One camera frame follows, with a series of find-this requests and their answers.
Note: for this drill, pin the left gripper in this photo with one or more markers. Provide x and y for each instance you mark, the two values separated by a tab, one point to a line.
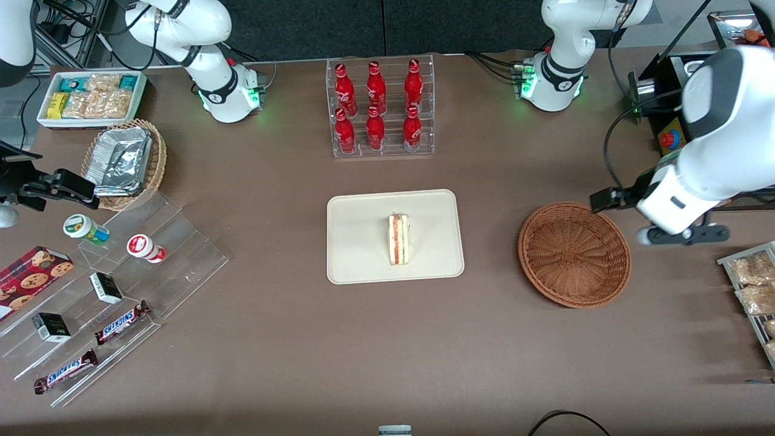
633	191

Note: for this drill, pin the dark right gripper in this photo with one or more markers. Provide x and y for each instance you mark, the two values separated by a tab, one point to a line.
13	177

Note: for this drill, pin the triangular sandwich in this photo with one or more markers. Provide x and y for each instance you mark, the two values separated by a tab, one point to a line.
399	239

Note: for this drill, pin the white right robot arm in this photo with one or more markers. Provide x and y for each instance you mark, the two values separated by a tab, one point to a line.
212	91

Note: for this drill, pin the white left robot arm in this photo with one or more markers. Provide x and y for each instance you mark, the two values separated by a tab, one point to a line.
560	36

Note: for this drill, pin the large brown wicker basket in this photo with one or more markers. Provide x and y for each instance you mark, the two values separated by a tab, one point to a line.
575	254

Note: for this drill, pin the small tan wicker basket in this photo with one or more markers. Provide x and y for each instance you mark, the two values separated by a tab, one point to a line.
158	163

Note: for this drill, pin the beige plastic tray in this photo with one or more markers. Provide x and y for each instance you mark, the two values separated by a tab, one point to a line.
357	242

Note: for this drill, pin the green-lidded white cup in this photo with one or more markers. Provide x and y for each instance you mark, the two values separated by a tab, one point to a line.
82	227

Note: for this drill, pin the white rectangular snack bin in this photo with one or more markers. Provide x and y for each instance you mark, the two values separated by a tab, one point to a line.
91	123

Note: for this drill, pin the black hot food warmer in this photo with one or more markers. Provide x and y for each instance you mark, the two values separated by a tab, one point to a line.
669	139

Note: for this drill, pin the red-lidded white cup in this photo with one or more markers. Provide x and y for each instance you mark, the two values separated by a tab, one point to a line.
142	247

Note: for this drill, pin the clear bag of crackers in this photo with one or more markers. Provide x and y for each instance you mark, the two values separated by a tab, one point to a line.
116	104
82	105
103	82

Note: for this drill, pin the yellow snack packet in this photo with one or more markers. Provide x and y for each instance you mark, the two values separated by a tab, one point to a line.
57	105

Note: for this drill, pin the small black carton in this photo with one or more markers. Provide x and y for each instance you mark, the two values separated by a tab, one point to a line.
106	287
51	327

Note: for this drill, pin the red cookie box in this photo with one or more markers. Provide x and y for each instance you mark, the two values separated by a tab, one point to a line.
27	278

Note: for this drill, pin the teal snack packet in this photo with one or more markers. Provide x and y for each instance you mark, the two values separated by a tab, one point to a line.
74	83
128	82

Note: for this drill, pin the clear acrylic tiered stand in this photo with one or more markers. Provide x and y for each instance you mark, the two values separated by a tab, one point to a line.
175	266

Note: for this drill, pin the brown Snickers bar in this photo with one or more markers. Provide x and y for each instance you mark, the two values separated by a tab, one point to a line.
63	372
121	323

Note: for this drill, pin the stainless steel pan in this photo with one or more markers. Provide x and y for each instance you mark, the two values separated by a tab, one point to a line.
691	66

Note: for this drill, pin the clear bag of brown snacks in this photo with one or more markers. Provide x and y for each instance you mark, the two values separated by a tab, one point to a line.
758	300
754	269
770	328

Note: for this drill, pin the red cola bottle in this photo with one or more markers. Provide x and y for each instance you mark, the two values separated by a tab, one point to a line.
413	85
345	91
412	132
375	132
345	134
376	88

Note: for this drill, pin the clear acrylic bottle rack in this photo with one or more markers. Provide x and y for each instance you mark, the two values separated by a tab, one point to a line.
390	97

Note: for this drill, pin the small grey device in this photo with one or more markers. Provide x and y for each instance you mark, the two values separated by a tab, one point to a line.
395	430

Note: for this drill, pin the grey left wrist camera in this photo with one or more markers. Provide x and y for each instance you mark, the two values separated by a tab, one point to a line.
684	235

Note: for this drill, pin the aluminium frame rack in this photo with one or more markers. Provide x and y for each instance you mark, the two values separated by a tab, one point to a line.
72	51

